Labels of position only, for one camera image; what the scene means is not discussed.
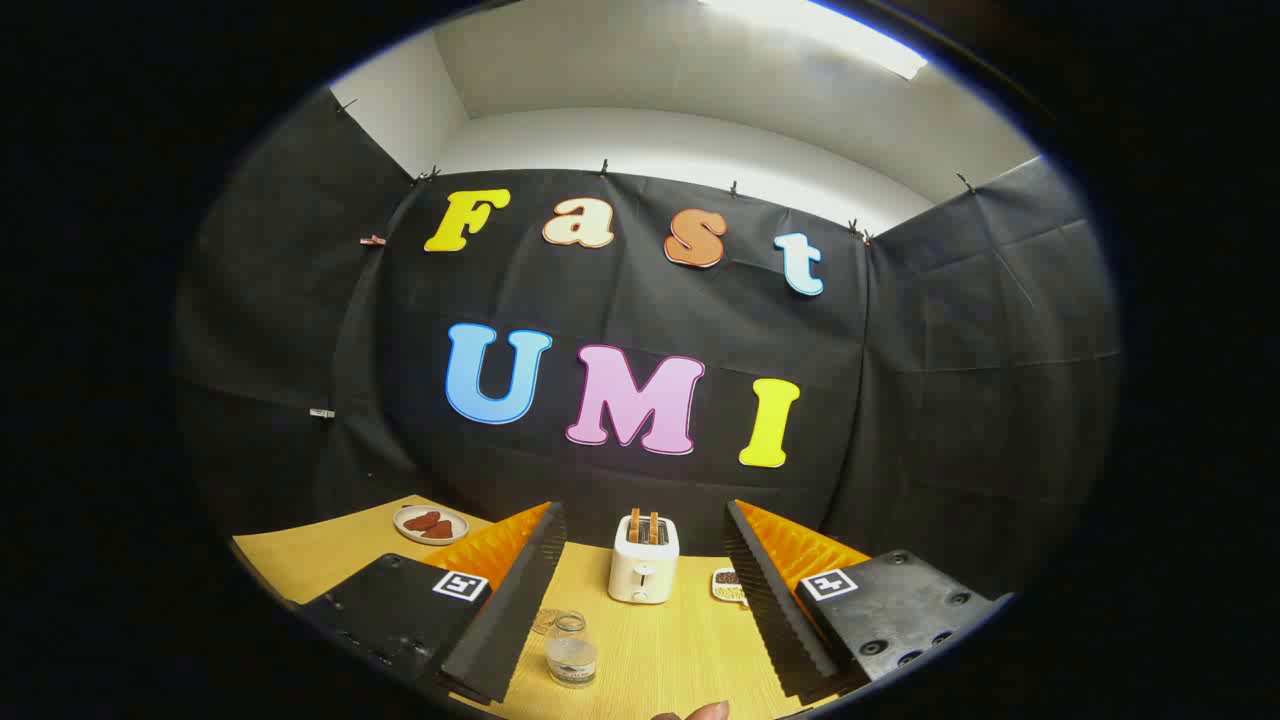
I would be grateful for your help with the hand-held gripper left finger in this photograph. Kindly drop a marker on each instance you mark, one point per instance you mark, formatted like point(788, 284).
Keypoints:
point(520, 600)

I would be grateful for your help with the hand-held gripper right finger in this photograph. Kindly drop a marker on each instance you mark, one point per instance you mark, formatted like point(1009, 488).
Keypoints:
point(775, 610)

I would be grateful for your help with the round wooden coaster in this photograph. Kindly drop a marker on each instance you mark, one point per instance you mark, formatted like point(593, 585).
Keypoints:
point(540, 621)

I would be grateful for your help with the clear plastic bottle green label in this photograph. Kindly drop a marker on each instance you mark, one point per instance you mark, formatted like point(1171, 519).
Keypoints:
point(571, 655)

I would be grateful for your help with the white divided tray with beans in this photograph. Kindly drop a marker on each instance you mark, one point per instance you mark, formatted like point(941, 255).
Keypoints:
point(728, 588)

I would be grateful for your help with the red sausage piece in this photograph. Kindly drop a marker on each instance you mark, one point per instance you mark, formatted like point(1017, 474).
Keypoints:
point(420, 520)
point(440, 531)

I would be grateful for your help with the white toaster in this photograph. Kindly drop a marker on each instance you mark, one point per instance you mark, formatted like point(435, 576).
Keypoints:
point(643, 575)

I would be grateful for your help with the small round beige plate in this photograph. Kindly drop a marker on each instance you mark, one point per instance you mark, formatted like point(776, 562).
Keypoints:
point(410, 533)

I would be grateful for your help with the wooden table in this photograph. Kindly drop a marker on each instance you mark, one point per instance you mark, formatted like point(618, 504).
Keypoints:
point(650, 655)

